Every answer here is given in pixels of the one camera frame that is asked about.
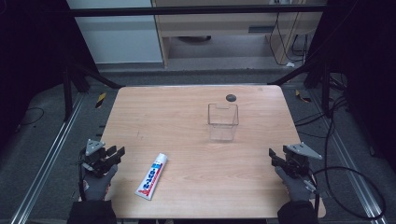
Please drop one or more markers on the white cabinet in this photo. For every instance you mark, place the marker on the white cabinet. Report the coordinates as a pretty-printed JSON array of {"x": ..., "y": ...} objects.
[{"x": 116, "y": 31}]

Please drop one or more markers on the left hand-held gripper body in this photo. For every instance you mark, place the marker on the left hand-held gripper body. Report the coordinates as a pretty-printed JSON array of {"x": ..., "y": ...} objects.
[{"x": 95, "y": 154}]

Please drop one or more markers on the black round table grommet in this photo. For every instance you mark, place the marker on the black round table grommet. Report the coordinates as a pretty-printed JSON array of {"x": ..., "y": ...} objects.
[{"x": 231, "y": 98}]

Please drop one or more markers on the wooden desk cabinet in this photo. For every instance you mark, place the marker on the wooden desk cabinet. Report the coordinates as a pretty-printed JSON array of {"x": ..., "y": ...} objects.
[{"x": 229, "y": 31}]

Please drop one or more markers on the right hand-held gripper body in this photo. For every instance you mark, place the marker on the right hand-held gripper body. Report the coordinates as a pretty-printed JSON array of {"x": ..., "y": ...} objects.
[{"x": 297, "y": 160}]

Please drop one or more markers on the black metal frame bar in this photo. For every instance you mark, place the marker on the black metal frame bar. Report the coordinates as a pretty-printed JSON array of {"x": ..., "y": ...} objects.
[{"x": 196, "y": 10}]

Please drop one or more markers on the clear plastic box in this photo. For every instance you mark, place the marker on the clear plastic box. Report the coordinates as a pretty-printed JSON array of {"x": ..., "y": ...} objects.
[{"x": 223, "y": 121}]

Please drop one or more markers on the black metal stand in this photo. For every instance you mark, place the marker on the black metal stand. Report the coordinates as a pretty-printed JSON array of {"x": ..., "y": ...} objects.
[
  {"x": 314, "y": 77},
  {"x": 81, "y": 79}
]

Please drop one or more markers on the white toothpaste tube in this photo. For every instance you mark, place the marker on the white toothpaste tube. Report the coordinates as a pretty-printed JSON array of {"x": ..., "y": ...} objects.
[{"x": 151, "y": 176}]

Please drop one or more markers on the yellow black striped tape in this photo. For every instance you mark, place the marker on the yellow black striped tape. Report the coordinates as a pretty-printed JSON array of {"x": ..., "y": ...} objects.
[
  {"x": 100, "y": 100},
  {"x": 302, "y": 96}
]

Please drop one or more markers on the person's right hand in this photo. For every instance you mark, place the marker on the person's right hand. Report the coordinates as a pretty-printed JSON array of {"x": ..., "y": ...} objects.
[{"x": 294, "y": 185}]

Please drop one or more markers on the aluminium floor rail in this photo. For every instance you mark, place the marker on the aluminium floor rail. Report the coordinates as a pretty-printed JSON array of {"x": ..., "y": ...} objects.
[
  {"x": 345, "y": 155},
  {"x": 48, "y": 158}
]

